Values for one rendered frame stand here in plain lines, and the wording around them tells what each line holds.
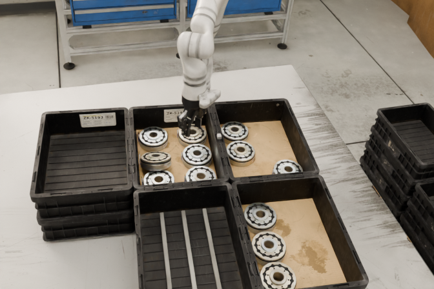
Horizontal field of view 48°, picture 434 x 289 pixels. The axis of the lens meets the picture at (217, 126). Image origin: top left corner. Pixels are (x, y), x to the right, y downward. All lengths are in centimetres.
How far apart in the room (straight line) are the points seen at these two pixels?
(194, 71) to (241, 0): 229
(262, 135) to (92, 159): 63
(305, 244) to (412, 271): 40
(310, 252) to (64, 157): 88
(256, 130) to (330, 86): 185
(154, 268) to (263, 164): 55
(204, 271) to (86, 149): 64
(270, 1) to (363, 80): 92
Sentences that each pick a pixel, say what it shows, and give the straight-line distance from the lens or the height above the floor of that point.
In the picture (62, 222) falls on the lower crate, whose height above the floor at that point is 81.
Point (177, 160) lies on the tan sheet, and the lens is 172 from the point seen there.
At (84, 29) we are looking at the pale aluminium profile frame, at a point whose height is 30.
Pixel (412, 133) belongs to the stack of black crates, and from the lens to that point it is 262.
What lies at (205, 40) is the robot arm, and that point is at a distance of 136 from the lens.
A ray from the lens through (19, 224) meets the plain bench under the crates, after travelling 178.
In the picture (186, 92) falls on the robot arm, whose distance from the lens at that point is 145.
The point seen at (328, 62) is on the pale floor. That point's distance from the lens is 391.
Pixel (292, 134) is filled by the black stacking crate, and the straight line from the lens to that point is 180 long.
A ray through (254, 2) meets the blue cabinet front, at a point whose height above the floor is 40.
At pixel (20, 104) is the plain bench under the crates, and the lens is 225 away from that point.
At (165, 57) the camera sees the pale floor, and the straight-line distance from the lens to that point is 375.
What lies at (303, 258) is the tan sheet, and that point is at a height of 83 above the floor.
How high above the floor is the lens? 205
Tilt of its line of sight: 41 degrees down
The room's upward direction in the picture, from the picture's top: 5 degrees clockwise
